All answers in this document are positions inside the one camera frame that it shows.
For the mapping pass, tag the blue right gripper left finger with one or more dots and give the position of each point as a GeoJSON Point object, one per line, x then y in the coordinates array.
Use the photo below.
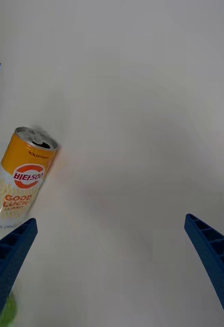
{"type": "Point", "coordinates": [12, 253]}

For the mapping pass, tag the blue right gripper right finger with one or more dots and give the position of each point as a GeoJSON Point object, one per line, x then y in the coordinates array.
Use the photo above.
{"type": "Point", "coordinates": [216, 258]}

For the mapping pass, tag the orange and white drink can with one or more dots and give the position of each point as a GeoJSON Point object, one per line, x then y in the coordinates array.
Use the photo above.
{"type": "Point", "coordinates": [25, 176]}

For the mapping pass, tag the green plastic bottle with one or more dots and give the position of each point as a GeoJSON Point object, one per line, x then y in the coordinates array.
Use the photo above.
{"type": "Point", "coordinates": [7, 314]}

